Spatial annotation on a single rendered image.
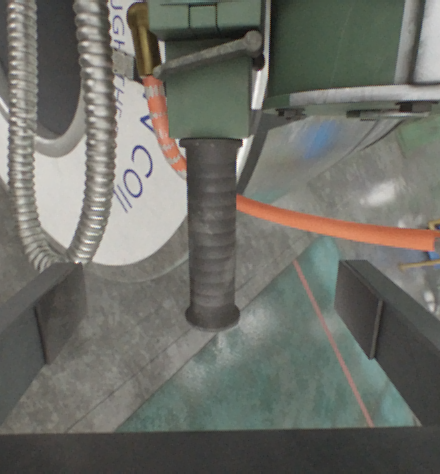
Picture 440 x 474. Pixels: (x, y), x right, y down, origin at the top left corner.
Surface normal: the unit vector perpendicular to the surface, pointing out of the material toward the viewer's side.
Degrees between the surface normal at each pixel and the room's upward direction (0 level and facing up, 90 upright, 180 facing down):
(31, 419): 0
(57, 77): 1
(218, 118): 58
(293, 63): 108
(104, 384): 0
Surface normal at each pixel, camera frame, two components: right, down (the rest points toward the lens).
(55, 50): 0.74, 0.04
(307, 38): -0.84, 0.16
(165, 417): 0.65, -0.22
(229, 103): -0.15, 0.30
